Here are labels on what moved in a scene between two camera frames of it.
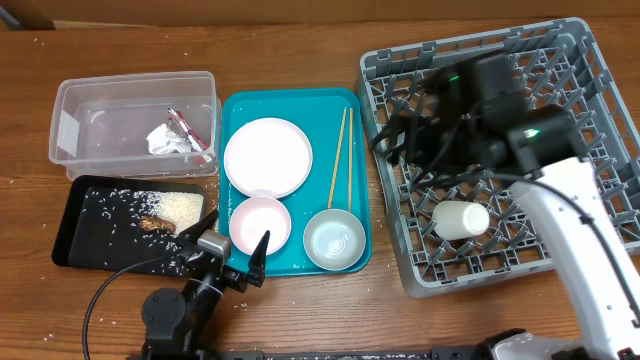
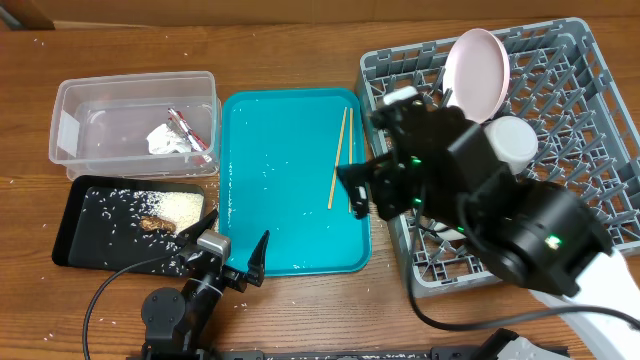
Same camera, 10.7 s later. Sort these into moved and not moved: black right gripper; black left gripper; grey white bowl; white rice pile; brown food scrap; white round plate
Moved: white round plate; black right gripper; grey white bowl
Not moved: black left gripper; white rice pile; brown food scrap
